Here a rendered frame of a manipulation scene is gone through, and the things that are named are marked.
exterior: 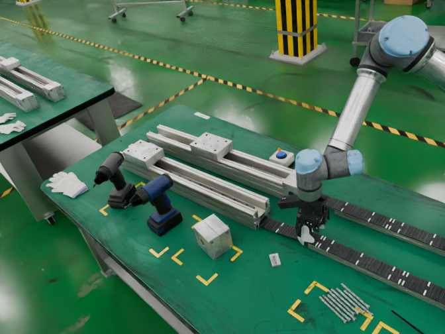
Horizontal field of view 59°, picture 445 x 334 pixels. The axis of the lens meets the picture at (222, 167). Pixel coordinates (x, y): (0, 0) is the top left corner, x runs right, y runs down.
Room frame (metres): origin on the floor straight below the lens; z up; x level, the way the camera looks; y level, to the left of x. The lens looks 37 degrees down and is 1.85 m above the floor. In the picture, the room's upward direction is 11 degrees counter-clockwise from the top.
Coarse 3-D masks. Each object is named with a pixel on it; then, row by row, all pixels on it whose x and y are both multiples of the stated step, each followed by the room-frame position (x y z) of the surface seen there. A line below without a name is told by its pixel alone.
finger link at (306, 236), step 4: (304, 228) 0.88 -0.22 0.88; (308, 228) 0.87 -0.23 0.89; (304, 232) 0.88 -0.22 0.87; (308, 232) 0.87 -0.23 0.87; (304, 236) 0.87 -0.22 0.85; (308, 236) 0.86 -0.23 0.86; (300, 240) 0.88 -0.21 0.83; (304, 240) 0.87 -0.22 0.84; (308, 240) 0.86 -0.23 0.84; (312, 240) 0.85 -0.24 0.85
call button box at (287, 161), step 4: (276, 152) 1.38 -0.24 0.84; (288, 152) 1.36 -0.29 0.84; (272, 156) 1.36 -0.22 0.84; (276, 156) 1.35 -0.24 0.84; (288, 156) 1.33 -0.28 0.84; (292, 156) 1.34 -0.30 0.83; (272, 160) 1.34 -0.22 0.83; (276, 160) 1.32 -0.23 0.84; (280, 160) 1.32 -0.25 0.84; (284, 160) 1.31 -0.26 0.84; (288, 160) 1.31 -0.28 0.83; (292, 160) 1.33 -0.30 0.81; (280, 164) 1.31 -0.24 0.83; (284, 164) 1.29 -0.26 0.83; (288, 164) 1.31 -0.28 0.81; (292, 164) 1.33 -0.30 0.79
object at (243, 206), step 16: (128, 160) 1.52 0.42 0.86; (160, 160) 1.47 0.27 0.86; (144, 176) 1.46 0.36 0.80; (176, 176) 1.32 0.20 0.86; (192, 176) 1.33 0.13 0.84; (208, 176) 1.27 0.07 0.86; (176, 192) 1.31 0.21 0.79; (192, 192) 1.23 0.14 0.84; (208, 192) 1.17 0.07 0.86; (224, 192) 1.20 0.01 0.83; (240, 192) 1.14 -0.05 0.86; (224, 208) 1.11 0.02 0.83; (240, 208) 1.05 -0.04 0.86; (256, 208) 1.08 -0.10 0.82; (256, 224) 1.01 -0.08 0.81
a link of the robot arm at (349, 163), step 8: (336, 152) 0.91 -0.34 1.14; (344, 152) 0.90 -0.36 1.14; (352, 152) 0.89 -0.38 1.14; (360, 152) 0.89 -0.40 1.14; (328, 160) 0.88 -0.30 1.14; (336, 160) 0.88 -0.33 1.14; (344, 160) 0.87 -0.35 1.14; (352, 160) 0.87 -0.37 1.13; (360, 160) 0.86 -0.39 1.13; (328, 168) 0.86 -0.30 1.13; (336, 168) 0.86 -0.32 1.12; (344, 168) 0.86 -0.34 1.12; (352, 168) 0.86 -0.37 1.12; (360, 168) 0.85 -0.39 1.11; (328, 176) 0.86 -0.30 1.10; (336, 176) 0.86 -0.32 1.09; (344, 176) 0.86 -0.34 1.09
